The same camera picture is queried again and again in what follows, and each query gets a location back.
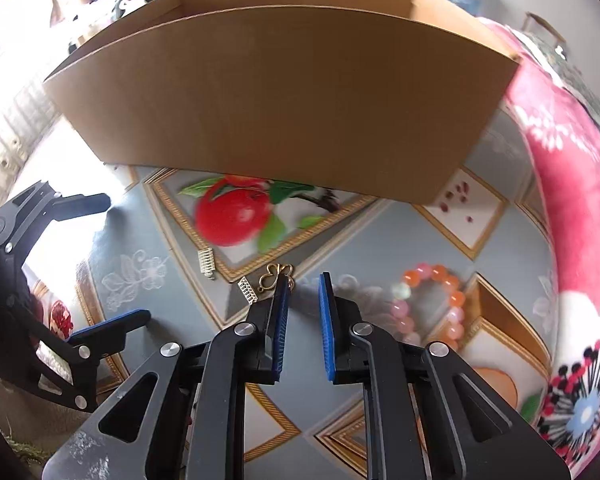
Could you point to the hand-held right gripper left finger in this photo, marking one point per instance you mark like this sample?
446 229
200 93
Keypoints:
279 340

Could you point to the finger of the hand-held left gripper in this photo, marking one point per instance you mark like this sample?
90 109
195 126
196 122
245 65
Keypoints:
95 332
75 205

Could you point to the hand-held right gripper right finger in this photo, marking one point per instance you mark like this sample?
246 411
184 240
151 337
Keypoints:
326 335

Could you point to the silver rhinestone charm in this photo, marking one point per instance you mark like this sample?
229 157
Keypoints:
247 290

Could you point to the gold butterfly pendant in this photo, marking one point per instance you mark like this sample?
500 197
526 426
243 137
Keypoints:
271 277

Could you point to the brown cardboard box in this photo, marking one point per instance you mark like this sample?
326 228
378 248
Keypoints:
280 95

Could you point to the person's left forearm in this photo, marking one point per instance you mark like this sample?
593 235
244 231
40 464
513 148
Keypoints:
2 415

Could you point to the fruit print tablecloth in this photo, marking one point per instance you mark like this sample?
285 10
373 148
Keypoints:
390 245

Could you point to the pink floral blanket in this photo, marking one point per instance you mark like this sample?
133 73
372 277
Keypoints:
570 200

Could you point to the lace pillow cover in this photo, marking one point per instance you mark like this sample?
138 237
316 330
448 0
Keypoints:
565 70

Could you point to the wooden chair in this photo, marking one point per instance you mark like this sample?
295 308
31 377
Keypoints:
545 27

